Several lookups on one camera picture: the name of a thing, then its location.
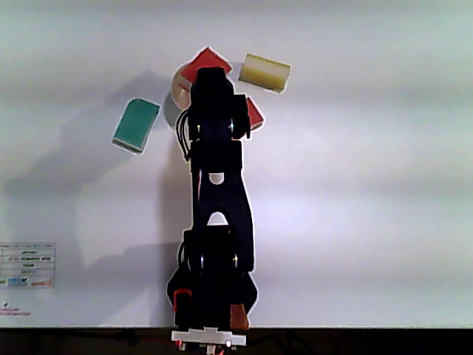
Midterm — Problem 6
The red white sponge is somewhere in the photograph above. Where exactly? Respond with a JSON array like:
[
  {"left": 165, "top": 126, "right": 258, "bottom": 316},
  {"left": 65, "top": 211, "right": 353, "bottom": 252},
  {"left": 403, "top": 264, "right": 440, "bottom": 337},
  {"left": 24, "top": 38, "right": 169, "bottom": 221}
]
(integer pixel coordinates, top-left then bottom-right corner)
[
  {"left": 180, "top": 47, "right": 234, "bottom": 84},
  {"left": 245, "top": 96, "right": 265, "bottom": 132}
]

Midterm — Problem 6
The white paper cup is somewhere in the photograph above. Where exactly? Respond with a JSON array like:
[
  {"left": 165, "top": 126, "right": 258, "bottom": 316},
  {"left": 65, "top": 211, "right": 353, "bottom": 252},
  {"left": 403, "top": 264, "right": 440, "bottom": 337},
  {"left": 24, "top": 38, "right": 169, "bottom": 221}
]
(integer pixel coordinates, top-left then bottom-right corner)
[{"left": 163, "top": 61, "right": 194, "bottom": 131}]

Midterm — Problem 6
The yellow white sponge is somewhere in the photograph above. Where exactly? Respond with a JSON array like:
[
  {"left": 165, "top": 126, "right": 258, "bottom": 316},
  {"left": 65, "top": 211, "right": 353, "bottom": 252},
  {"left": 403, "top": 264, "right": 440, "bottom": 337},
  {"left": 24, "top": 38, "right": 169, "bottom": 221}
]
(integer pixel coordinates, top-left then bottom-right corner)
[{"left": 237, "top": 53, "right": 292, "bottom": 94}]

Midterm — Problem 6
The green white sponge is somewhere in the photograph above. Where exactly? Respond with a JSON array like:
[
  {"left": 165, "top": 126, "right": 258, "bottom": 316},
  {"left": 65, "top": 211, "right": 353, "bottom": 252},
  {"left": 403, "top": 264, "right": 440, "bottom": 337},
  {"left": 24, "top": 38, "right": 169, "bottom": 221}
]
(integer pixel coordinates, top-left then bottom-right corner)
[{"left": 112, "top": 97, "right": 162, "bottom": 155}]

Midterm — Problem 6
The orange black table clamp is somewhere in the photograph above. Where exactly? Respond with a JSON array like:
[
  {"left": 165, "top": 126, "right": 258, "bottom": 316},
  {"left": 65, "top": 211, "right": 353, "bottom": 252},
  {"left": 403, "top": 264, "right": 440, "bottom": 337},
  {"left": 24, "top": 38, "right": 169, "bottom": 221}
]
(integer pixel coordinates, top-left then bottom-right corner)
[
  {"left": 229, "top": 303, "right": 250, "bottom": 331},
  {"left": 173, "top": 288, "right": 194, "bottom": 316}
]

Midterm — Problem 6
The printed label sticker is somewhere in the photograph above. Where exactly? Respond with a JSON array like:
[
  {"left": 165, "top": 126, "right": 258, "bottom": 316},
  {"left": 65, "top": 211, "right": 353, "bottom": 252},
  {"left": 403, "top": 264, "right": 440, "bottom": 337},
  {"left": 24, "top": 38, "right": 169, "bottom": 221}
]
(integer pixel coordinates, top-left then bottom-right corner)
[{"left": 0, "top": 242, "right": 57, "bottom": 290}]

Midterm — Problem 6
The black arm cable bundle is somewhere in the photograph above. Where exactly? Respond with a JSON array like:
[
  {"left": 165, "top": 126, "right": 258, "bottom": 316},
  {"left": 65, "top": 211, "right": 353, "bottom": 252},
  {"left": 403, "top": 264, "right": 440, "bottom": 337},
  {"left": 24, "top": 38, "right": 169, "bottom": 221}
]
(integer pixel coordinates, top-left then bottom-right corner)
[{"left": 175, "top": 109, "right": 194, "bottom": 162}]

